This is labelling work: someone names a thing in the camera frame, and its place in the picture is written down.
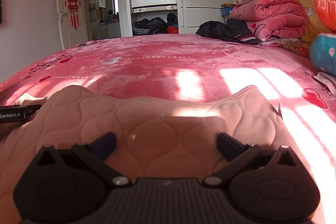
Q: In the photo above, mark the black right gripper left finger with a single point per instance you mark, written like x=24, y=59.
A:
x=93, y=156

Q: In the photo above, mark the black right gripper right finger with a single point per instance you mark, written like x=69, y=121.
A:
x=239, y=156

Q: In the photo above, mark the peach quilted garment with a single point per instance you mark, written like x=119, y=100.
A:
x=154, y=137

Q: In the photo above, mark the dark clothes lower shelf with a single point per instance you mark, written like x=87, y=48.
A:
x=156, y=25

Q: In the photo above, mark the white door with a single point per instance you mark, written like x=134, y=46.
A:
x=68, y=36

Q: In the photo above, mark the pink heart print bedspread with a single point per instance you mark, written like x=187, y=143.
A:
x=197, y=69

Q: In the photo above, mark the light printed sheet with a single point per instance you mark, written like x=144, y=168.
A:
x=328, y=80

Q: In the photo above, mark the black jacket on bed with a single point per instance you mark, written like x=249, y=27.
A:
x=234, y=30

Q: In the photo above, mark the teal flower pillow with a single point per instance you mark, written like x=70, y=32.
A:
x=323, y=53

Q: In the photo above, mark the folded pink blanket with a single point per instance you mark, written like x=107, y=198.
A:
x=272, y=19

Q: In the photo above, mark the blue storage box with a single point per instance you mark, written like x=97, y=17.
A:
x=226, y=11

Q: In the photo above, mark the yellow headboard cover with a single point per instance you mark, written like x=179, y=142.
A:
x=314, y=25

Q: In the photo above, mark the orange good luck pillow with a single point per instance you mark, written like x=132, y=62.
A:
x=326, y=12

